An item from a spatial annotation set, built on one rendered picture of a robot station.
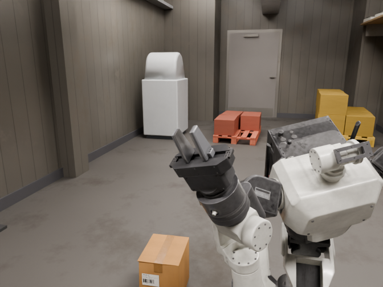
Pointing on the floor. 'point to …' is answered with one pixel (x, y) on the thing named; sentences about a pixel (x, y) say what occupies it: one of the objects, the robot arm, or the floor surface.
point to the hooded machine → (164, 95)
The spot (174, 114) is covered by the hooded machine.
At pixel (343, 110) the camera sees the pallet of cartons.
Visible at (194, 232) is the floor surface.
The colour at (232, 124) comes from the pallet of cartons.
